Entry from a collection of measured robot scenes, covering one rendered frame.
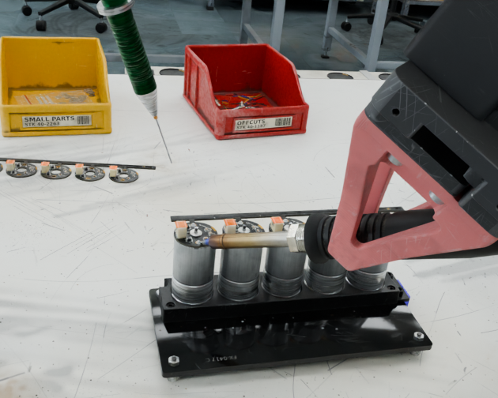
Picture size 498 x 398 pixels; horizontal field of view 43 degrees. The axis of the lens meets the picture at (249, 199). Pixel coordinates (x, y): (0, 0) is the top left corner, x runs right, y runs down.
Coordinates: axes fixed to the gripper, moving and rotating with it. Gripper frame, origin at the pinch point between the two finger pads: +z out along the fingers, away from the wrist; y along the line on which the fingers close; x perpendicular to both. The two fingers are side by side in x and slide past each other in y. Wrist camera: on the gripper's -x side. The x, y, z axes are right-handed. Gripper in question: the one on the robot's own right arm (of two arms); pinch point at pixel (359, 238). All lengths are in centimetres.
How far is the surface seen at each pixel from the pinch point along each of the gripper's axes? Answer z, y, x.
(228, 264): 8.6, -1.4, -4.1
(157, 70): 29, -37, -32
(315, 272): 7.9, -5.4, -0.2
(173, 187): 18.4, -13.0, -13.4
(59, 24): 196, -230, -195
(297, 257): 6.7, -3.9, -1.6
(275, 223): 5.8, -3.6, -3.9
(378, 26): 84, -249, -53
